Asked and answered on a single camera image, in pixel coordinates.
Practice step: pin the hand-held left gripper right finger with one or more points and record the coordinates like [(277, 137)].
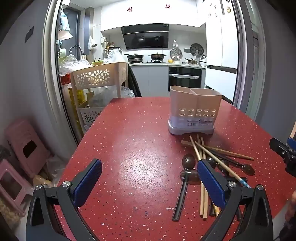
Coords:
[(211, 183)]

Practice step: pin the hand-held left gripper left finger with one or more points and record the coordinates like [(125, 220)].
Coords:
[(89, 183)]

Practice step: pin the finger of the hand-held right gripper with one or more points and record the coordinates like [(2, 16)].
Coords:
[(292, 141), (281, 148)]

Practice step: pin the wooden chopstick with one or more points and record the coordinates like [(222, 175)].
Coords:
[(194, 145), (238, 155), (227, 168), (203, 148), (199, 148)]

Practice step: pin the beige plastic utensil holder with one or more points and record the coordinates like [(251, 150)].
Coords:
[(196, 102)]

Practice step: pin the clear floor plastic bag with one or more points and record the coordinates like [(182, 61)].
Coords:
[(50, 169)]

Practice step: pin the pink plastic stool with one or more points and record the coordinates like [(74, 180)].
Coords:
[(23, 134), (9, 165)]

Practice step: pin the yellow bag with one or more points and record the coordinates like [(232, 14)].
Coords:
[(78, 97)]

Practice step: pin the crumpled clear plastic bag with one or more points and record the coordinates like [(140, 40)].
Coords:
[(71, 64), (104, 97)]

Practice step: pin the black built-in oven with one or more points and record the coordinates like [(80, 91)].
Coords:
[(185, 81)]

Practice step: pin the red bag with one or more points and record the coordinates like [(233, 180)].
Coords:
[(65, 79)]

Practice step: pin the beige flower-cutout storage cart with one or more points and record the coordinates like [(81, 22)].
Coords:
[(97, 76)]

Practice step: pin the black jacket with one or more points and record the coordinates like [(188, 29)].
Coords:
[(135, 83)]

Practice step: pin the white refrigerator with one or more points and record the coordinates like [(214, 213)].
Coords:
[(222, 46)]

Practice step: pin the grey lower cabinets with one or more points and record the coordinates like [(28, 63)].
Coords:
[(152, 78)]

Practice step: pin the steel saucepan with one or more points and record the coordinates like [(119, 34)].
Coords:
[(191, 61)]

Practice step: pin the beige chopstick canister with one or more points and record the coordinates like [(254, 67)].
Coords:
[(83, 58)]

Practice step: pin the dark round divided tray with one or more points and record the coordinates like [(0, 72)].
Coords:
[(196, 48)]

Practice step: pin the round metal steamer rack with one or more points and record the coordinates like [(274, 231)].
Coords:
[(175, 54)]

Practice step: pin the black wok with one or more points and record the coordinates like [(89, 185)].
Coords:
[(135, 56)]

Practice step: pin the condiment bottles rack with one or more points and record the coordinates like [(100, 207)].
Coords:
[(108, 49)]

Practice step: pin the black kitchen faucet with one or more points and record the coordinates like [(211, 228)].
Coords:
[(74, 47)]

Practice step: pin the lidded cooking pot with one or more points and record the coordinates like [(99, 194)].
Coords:
[(157, 56)]

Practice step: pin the hanging white plastic bag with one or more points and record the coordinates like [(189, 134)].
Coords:
[(91, 44)]

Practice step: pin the group of fridge magnets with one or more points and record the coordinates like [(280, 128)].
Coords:
[(228, 9)]

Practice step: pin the beige paper bag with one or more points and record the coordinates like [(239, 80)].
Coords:
[(64, 34)]

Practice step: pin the black range hood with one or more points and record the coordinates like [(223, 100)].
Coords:
[(145, 39)]

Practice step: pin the blue hanging packet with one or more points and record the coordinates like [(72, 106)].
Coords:
[(64, 23)]

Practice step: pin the white upper cabinets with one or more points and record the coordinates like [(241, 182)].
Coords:
[(148, 14)]

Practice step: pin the grey sliding door frame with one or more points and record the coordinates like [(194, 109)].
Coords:
[(49, 69)]

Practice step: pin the dark wall switch panel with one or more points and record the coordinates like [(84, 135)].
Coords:
[(29, 34)]

